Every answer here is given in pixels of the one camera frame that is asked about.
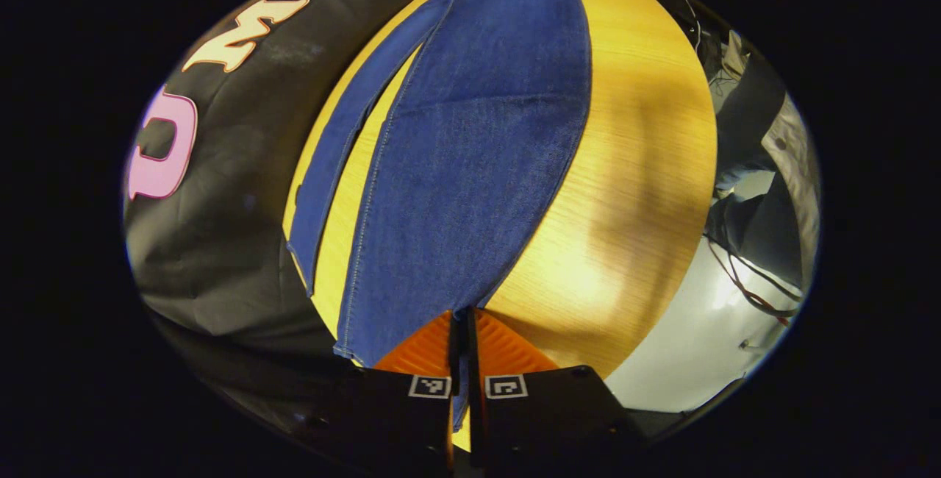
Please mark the blue denim jeans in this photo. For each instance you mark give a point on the blue denim jeans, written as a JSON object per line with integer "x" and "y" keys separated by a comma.
{"x": 470, "y": 169}

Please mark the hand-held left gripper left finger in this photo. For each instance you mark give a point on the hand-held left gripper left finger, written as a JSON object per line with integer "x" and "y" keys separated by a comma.
{"x": 382, "y": 412}

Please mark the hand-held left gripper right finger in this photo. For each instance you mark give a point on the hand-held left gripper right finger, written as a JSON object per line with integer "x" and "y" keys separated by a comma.
{"x": 544, "y": 412}

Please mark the black backdrop cloth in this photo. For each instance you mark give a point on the black backdrop cloth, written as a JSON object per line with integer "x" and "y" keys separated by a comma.
{"x": 242, "y": 206}

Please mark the person's body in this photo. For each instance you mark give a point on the person's body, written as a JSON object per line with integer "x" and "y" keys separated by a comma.
{"x": 798, "y": 169}

